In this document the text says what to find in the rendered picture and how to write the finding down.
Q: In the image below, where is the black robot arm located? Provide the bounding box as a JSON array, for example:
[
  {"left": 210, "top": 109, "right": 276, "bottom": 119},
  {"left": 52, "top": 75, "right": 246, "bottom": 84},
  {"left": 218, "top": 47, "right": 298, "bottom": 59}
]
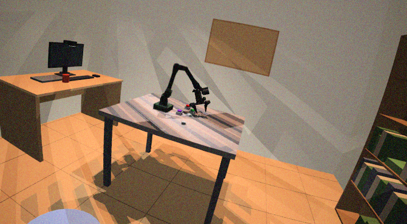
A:
[{"left": 159, "top": 63, "right": 209, "bottom": 106}]

